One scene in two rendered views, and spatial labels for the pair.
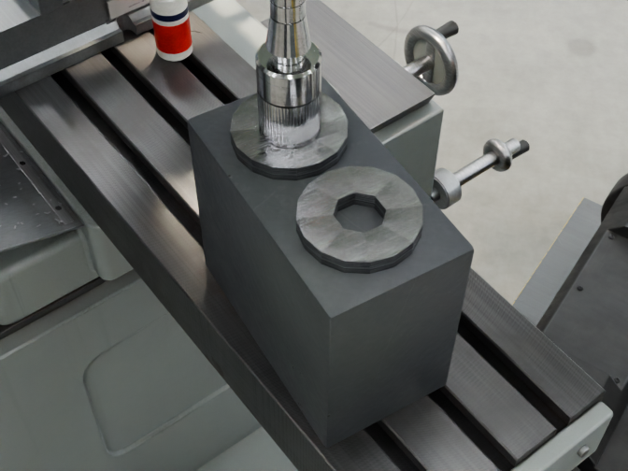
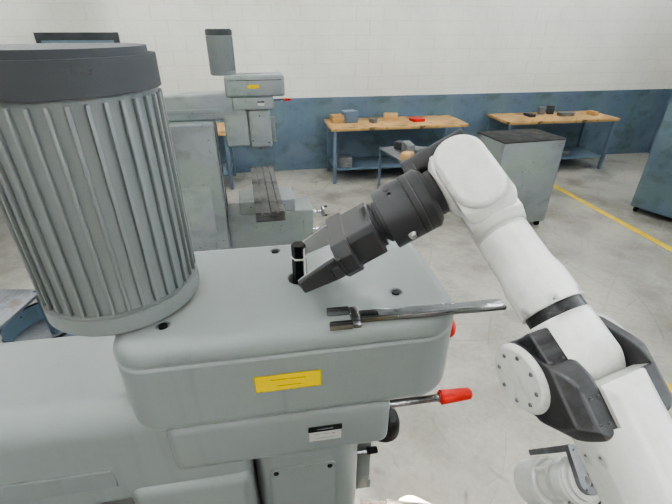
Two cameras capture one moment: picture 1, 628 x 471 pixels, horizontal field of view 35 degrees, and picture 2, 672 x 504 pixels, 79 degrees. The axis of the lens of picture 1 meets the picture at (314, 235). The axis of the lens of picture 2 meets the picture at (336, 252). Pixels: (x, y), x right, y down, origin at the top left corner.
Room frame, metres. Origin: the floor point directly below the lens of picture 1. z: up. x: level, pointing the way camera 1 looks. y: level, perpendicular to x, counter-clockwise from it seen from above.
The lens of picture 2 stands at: (0.43, -0.06, 2.23)
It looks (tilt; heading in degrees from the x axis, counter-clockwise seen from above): 29 degrees down; 29
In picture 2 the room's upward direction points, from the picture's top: straight up
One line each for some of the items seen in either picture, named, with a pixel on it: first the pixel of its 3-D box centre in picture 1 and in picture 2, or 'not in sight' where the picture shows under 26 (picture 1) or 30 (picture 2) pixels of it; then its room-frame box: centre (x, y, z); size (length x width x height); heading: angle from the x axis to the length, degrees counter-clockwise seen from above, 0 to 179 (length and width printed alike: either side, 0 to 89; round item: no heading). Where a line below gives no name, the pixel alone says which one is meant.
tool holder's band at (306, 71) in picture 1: (288, 60); not in sight; (0.54, 0.02, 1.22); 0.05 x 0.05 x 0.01
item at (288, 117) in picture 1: (289, 96); not in sight; (0.54, 0.02, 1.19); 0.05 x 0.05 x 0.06
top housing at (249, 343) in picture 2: not in sight; (292, 319); (0.86, 0.25, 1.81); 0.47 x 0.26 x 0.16; 128
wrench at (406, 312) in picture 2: not in sight; (418, 311); (0.87, 0.05, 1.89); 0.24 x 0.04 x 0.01; 126
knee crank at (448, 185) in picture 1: (478, 166); not in sight; (1.08, -0.26, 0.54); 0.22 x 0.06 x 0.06; 128
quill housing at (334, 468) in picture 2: not in sight; (306, 450); (0.87, 0.24, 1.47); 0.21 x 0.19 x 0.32; 38
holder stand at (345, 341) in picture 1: (321, 251); not in sight; (0.49, -0.01, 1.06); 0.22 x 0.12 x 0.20; 31
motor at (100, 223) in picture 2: not in sight; (96, 187); (0.72, 0.44, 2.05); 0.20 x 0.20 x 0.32
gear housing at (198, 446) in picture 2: not in sight; (281, 378); (0.84, 0.27, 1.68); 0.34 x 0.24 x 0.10; 128
